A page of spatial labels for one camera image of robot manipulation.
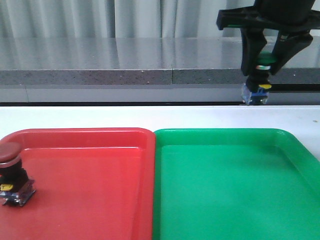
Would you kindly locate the red mushroom push button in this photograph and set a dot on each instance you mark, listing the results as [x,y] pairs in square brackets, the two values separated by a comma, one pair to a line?
[16,188]

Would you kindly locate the green mushroom push button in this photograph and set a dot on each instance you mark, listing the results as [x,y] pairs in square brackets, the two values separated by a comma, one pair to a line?
[255,91]

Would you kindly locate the grey pleated curtain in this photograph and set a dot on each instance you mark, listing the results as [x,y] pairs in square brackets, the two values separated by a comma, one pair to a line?
[115,18]

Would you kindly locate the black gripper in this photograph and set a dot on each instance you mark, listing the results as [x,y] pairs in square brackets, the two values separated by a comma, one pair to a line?
[292,18]

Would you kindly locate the green plastic tray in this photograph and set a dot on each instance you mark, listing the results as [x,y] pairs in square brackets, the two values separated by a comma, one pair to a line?
[234,184]

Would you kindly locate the grey granite countertop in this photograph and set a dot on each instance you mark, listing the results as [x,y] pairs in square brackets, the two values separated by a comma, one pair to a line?
[121,70]

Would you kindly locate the red plastic tray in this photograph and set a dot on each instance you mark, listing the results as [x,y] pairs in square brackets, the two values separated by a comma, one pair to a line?
[91,184]

